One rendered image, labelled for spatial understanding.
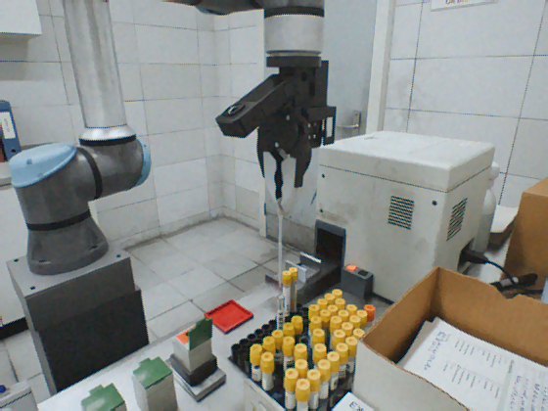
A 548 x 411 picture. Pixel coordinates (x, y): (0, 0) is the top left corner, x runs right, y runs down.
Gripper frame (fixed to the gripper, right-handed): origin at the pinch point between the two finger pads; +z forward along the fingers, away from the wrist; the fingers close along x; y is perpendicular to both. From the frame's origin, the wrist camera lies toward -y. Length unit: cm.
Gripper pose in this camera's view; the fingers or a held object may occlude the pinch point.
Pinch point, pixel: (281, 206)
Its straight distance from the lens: 49.9
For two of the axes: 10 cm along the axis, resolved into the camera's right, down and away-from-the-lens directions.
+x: -6.9, -2.5, 6.7
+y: 7.2, -2.4, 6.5
